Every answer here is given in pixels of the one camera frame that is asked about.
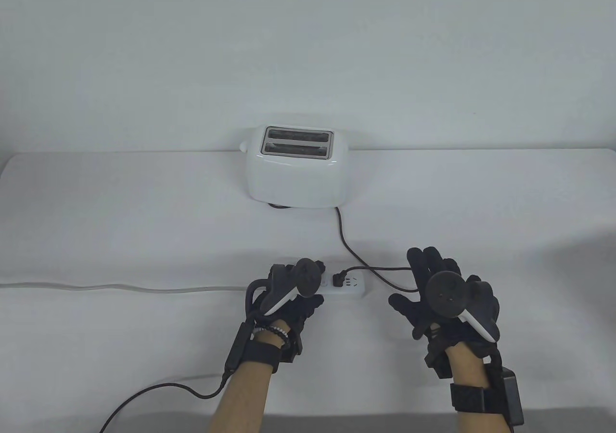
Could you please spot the white tablecloth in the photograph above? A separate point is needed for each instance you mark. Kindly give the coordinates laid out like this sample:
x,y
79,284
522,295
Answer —
x,y
96,202

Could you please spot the white two-slot toaster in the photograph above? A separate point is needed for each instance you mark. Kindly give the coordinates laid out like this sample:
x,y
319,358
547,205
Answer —
x,y
293,183

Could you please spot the person's left hand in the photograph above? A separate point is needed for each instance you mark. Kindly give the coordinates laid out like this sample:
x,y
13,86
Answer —
x,y
308,308

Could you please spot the black wrist sensor module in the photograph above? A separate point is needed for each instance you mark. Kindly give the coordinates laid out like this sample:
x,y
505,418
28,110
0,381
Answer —
x,y
237,349
511,397

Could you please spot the person's right forearm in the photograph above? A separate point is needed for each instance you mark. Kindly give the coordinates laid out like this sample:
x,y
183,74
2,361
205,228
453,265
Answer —
x,y
469,363

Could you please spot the person's right hand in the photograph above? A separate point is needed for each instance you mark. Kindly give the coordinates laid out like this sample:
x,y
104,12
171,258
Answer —
x,y
409,308

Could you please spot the white power strip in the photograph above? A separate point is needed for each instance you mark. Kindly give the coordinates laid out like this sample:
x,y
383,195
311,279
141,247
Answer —
x,y
353,287

